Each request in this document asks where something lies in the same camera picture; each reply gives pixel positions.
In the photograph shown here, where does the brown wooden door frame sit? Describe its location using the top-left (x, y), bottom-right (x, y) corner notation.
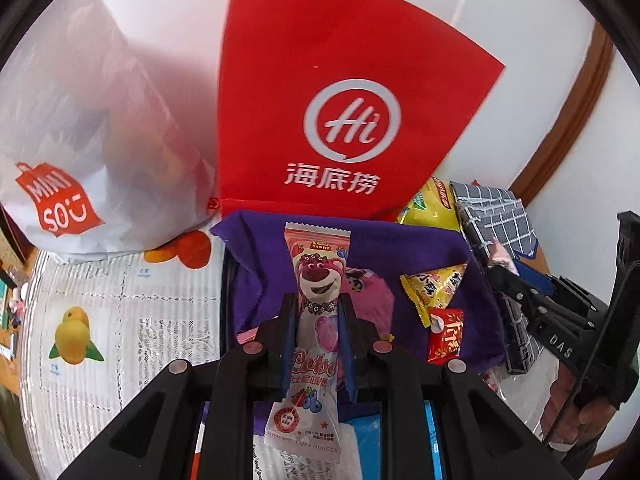
top-left (510, 20), bottom-right (616, 206)

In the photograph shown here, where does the red paper bag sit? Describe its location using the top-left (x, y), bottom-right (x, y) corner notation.
top-left (215, 0), bottom-right (506, 223)

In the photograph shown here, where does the grey checked cloth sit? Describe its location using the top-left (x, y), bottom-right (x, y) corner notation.
top-left (450, 180), bottom-right (548, 376)

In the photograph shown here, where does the blue tissue pack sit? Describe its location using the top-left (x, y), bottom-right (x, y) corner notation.
top-left (197, 400), bottom-right (443, 480)

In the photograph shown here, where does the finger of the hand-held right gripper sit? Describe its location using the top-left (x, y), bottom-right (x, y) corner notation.
top-left (486, 266), bottom-right (543, 328)
top-left (514, 259), bottom-right (563, 306)

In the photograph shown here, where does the purple towel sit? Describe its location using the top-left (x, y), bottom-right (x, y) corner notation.
top-left (210, 210), bottom-right (506, 436)

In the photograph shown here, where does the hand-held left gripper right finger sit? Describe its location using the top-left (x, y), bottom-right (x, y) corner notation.
top-left (337, 294), bottom-right (576, 480)

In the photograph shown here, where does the pink bear print snack packet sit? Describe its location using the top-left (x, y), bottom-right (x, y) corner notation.
top-left (262, 221), bottom-right (353, 461)

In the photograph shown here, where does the yellow triangular snack packet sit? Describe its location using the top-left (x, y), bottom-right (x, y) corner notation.
top-left (399, 262), bottom-right (468, 328)

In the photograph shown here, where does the fruit print tablecloth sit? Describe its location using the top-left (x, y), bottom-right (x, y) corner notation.
top-left (20, 230), bottom-right (551, 480)

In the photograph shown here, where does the small red snack packet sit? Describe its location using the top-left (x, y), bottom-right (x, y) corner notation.
top-left (426, 308), bottom-right (465, 365)

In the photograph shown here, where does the person's right hand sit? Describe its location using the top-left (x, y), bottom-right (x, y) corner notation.
top-left (542, 360), bottom-right (617, 453)

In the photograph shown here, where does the large pink snack bag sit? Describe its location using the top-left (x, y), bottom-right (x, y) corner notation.
top-left (345, 267), bottom-right (396, 341)

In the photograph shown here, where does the yellow and green snack bag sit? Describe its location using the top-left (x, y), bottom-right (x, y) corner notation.
top-left (396, 176), bottom-right (463, 233)

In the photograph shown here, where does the white plastic shopping bag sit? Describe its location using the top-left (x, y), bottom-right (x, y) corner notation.
top-left (0, 0), bottom-right (221, 263)

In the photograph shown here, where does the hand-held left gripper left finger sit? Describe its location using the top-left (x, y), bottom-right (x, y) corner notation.
top-left (55, 292), bottom-right (301, 480)

